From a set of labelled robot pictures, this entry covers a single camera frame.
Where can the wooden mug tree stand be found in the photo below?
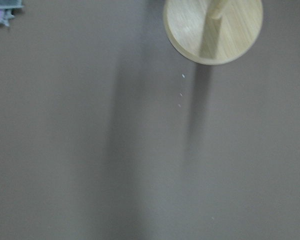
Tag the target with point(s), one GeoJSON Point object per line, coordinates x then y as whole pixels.
{"type": "Point", "coordinates": [213, 32]}

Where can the folded grey cloth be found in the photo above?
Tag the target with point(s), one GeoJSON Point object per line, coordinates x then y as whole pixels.
{"type": "Point", "coordinates": [6, 10]}

